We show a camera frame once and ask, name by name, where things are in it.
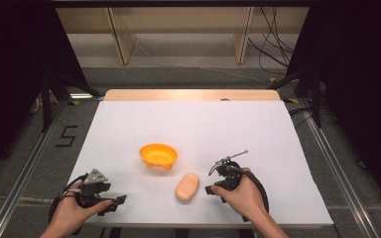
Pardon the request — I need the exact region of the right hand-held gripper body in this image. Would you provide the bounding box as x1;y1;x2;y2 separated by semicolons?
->
207;150;250;200

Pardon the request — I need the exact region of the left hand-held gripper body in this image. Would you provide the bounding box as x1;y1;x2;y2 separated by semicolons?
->
74;168;112;209

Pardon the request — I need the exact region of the person's right hand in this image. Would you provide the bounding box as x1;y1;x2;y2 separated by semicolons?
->
209;167;270;223

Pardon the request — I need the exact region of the person's left hand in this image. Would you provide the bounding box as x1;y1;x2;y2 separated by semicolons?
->
51;180;113;233

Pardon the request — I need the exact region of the peach oval bread roll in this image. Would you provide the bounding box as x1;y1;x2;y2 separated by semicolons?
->
175;172;200;203

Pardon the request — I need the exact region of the white table sheet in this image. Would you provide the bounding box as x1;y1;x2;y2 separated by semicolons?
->
66;100;334;228

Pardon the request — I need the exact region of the orange plastic bowl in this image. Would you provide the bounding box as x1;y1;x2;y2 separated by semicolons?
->
139;143;179;172

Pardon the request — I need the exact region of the black metal stand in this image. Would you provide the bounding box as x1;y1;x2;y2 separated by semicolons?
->
39;64;104;134
267;64;328;129

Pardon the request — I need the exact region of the dark curtain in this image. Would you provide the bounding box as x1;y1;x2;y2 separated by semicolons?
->
286;0;381;216
0;0;90;186

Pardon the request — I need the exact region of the light wooden shelf unit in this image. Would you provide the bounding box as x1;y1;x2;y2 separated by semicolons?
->
55;6;311;65

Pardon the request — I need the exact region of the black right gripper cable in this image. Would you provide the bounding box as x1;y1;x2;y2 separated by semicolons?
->
241;170;271;223

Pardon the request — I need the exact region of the metal floor rail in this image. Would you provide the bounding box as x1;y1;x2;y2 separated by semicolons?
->
0;98;67;238
298;98;381;238

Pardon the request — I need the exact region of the thin white floor cable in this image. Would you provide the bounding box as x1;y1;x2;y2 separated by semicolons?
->
134;42;274;85

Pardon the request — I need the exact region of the bundle of black cables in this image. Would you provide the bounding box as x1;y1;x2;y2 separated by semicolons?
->
247;6;296;76

